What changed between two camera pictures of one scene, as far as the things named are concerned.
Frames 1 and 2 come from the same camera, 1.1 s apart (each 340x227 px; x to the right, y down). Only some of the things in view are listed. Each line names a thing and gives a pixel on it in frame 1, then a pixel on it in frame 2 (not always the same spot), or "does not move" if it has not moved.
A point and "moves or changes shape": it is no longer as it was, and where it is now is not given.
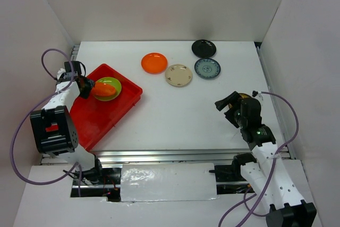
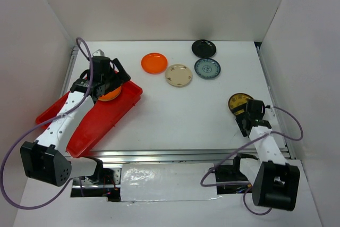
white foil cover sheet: [145, 182] does not move
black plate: [204, 48] does not move
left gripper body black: [88, 84] to [107, 77]
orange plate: [102, 89] moves or changes shape
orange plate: [154, 63] does not move
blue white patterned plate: [207, 68] does not move
